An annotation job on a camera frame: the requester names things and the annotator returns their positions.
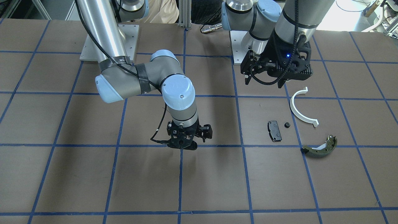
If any green brake shoe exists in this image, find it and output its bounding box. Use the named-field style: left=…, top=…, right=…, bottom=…
left=301, top=135, right=337, bottom=158

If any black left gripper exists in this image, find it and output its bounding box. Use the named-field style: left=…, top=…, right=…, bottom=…
left=241, top=31, right=313, bottom=88

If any white curved plastic bracket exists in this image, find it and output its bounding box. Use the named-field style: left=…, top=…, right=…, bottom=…
left=289, top=86, right=320, bottom=128

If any black brake pad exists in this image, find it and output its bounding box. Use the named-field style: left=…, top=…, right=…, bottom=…
left=267, top=121, right=282, bottom=142

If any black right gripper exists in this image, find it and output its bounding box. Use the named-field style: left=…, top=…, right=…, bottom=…
left=166, top=121, right=213, bottom=150

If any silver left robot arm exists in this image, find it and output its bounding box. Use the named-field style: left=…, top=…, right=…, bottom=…
left=221, top=0, right=334, bottom=88

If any person in beige shirt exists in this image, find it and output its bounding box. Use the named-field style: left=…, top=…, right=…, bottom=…
left=141, top=0, right=179, bottom=24

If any aluminium frame post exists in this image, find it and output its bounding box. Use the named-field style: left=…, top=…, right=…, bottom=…
left=178, top=0, right=192, bottom=30

